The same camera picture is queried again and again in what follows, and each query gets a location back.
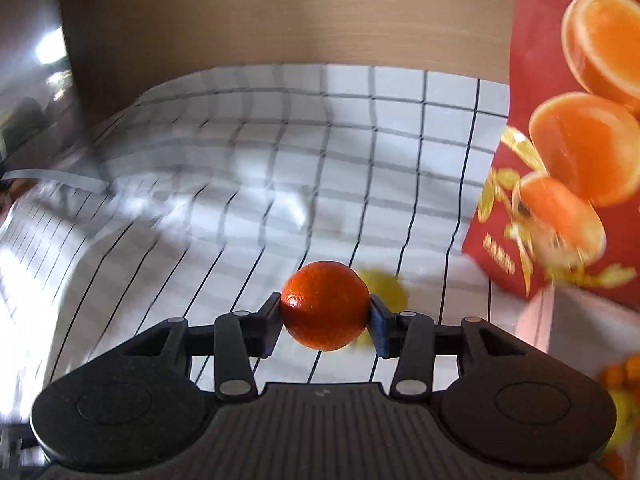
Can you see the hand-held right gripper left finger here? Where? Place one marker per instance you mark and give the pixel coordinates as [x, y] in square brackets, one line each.
[271, 327]

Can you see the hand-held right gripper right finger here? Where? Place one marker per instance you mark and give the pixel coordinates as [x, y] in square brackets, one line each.
[379, 332]

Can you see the orange mandarin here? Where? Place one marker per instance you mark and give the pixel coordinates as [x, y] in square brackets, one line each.
[325, 305]
[612, 462]
[616, 375]

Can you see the pink cardboard box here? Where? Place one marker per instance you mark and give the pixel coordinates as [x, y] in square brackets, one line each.
[575, 325]

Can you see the green pear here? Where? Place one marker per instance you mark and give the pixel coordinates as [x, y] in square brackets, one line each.
[621, 420]
[387, 292]

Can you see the white checked tablecloth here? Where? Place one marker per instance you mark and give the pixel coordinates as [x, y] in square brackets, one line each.
[350, 160]

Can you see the red printed bag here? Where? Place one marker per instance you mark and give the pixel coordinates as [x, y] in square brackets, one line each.
[525, 35]

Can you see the dark glossy panel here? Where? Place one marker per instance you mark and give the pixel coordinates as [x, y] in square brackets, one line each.
[30, 85]

